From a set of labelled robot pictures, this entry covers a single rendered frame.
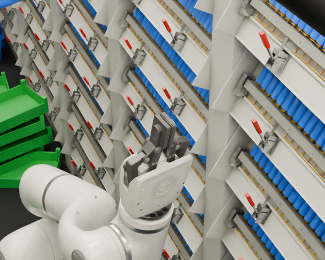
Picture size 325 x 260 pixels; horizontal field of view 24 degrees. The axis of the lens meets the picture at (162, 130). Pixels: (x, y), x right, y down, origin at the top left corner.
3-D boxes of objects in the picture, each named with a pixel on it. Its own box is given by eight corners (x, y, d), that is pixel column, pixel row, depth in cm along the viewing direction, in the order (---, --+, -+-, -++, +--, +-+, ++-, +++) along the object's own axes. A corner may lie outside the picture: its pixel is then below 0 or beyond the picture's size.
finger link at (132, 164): (140, 194, 111) (166, 167, 111) (115, 181, 105) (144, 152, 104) (135, 188, 112) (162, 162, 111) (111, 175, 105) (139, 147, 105)
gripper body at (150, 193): (187, 208, 117) (200, 159, 109) (133, 234, 111) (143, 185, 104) (159, 175, 120) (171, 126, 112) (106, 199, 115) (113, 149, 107)
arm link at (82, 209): (3, 197, 136) (84, 246, 111) (79, 166, 144) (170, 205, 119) (15, 242, 139) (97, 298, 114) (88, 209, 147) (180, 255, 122)
